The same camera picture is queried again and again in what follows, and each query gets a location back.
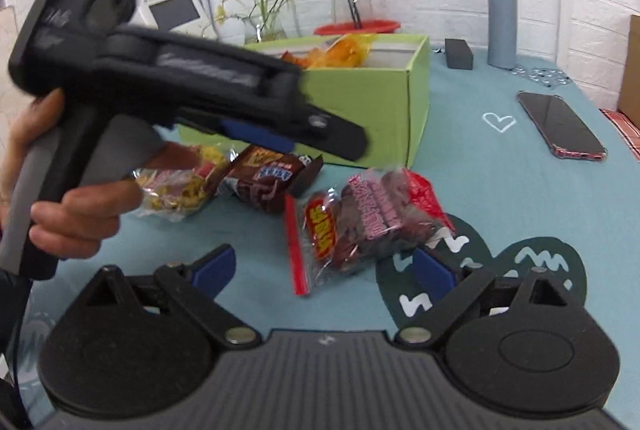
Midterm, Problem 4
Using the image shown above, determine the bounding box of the dark red chocolate packet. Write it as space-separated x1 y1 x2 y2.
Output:
215 145 324 213

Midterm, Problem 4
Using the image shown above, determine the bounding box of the yellow candy bag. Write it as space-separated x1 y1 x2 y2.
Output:
280 34 378 70

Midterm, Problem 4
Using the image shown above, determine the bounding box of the red zip dried fruit bag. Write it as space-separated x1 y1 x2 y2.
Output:
284 168 454 296

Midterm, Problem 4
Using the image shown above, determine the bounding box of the yellow galette snack packet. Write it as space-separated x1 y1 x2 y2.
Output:
132 144 240 222

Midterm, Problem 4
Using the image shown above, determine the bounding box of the person's left hand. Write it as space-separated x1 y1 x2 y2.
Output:
0 88 202 261

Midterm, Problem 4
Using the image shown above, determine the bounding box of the green cardboard box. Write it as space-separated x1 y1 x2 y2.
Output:
177 33 432 169

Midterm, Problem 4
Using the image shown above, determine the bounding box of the white water dispenser machine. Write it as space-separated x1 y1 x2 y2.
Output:
130 0 217 39

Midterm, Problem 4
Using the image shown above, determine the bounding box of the glass vase with yellow flowers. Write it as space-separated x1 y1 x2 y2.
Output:
213 0 298 45

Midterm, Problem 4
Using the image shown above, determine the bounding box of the black rectangular case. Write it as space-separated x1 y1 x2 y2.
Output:
445 38 474 71

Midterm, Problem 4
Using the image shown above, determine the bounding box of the smartphone in clear case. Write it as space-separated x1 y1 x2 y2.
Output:
516 91 608 161

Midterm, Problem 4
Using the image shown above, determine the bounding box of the grey cylindrical bottle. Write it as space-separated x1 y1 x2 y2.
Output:
487 0 518 70

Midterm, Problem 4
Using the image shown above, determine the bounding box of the brown cardboard box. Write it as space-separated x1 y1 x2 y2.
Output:
617 16 640 124

